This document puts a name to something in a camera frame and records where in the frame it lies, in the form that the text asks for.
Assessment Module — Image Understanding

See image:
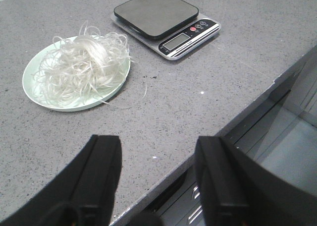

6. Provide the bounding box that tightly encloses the white vermicelli noodle bundle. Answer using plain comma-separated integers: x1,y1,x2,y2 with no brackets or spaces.
32,21,137,108

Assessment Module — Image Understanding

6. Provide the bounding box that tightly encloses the light green round plate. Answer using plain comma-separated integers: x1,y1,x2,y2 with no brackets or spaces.
22,35,131,113

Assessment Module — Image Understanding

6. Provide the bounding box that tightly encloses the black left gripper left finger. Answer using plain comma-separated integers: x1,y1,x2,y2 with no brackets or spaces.
1,135,122,226

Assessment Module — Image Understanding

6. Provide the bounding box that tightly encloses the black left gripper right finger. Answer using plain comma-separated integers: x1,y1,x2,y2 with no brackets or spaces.
195,136,317,226

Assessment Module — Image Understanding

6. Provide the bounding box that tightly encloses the black silver kitchen scale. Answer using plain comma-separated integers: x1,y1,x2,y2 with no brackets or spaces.
111,0,221,60

